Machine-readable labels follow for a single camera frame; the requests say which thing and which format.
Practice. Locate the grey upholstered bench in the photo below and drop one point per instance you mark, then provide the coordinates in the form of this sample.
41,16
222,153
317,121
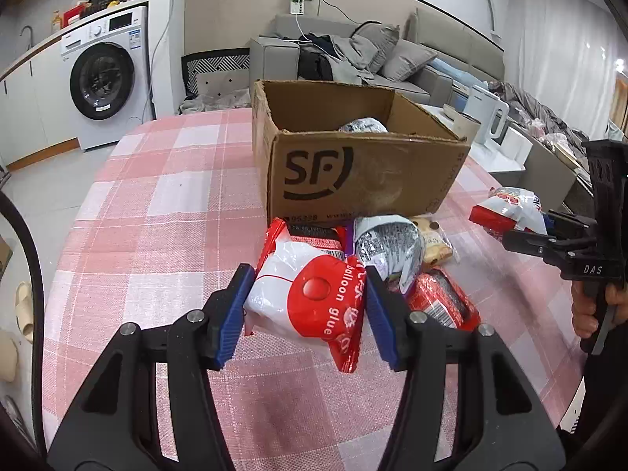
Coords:
544,176

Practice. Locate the grey jacket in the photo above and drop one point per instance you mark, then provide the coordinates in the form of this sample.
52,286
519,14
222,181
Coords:
351,56

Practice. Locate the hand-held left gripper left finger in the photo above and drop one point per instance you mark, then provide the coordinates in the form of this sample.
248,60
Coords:
234,319

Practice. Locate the person's right hand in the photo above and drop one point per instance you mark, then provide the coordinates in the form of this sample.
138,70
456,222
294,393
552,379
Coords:
579,314

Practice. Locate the yellow bottle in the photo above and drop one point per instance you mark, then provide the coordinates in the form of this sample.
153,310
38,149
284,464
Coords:
56,22

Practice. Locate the white washing machine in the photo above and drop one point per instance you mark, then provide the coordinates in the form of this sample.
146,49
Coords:
105,83

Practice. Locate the printed cardboard box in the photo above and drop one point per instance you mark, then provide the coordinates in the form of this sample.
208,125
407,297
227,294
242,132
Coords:
5,260

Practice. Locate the red dark-window snack packet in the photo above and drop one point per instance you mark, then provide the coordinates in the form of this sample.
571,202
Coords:
441,299

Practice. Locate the black white patterned bin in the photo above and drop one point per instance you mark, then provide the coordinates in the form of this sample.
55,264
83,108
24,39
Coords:
216,64

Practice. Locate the beige bread packet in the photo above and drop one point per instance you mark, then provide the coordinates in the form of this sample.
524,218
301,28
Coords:
434,248

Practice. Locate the dark grey pillow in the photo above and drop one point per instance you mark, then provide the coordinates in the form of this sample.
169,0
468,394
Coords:
378,44

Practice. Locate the white curtain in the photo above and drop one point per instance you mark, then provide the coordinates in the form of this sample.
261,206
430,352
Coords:
564,49

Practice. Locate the pile of grey clothes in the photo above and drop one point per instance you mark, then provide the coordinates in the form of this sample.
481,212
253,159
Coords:
530,103

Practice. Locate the white counter cabinet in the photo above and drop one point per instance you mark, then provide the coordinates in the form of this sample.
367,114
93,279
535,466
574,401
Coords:
34,108

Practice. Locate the beige slipper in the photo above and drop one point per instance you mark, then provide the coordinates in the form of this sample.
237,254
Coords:
24,311

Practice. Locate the cream lidded cup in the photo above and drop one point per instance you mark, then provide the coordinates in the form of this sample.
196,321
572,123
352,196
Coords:
467,130

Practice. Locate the white tissue roll pack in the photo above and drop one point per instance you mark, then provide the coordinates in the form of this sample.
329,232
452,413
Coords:
515,144

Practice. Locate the cream bowl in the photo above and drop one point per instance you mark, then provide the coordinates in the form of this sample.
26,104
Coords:
451,110

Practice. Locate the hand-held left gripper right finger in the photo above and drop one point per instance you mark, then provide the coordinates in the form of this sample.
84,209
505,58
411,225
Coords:
380,321

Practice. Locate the light blue blanket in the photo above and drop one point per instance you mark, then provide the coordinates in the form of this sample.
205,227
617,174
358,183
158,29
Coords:
449,69

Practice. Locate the cream slipper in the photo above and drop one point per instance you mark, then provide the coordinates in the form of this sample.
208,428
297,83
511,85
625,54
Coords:
7,358

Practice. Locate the white electric kettle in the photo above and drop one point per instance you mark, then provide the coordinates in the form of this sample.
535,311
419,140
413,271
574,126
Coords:
483,113

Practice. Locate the grey sofa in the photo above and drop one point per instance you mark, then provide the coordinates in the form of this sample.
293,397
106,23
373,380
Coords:
272,59

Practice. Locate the silver grey snack packet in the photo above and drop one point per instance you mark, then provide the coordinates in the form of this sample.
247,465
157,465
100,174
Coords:
387,245

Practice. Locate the light grey pillow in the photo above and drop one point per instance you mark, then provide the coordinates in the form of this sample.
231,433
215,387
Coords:
407,61

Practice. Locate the silver black snack packet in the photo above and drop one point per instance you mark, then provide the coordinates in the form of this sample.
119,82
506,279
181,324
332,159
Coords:
365,126

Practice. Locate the white red snack packet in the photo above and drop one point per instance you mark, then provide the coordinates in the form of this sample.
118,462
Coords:
510,206

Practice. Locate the green wall charger holder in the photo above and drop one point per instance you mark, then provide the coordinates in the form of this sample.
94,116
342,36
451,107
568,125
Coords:
299,0

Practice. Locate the pink plaid tablecloth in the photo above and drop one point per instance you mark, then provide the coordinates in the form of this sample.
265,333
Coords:
171,230

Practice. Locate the red box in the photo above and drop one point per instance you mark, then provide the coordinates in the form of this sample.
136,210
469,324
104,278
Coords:
76,13

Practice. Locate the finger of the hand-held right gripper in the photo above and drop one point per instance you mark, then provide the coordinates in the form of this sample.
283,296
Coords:
569,221
530,241

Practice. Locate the grey floor cloth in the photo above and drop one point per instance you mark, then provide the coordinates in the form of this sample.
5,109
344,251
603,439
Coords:
216,103

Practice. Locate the kitchen faucet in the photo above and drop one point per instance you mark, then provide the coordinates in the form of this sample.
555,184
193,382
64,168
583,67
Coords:
30,34

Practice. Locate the black clothes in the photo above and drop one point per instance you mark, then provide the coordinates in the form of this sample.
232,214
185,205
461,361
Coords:
314,64

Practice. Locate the brown cardboard box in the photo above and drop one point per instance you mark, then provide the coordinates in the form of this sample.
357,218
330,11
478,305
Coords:
392,181

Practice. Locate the red white round-print packet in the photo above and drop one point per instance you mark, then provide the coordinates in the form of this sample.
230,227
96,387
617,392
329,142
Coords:
299,294

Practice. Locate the white coffee table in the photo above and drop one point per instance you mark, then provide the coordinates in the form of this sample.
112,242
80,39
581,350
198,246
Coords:
495,162

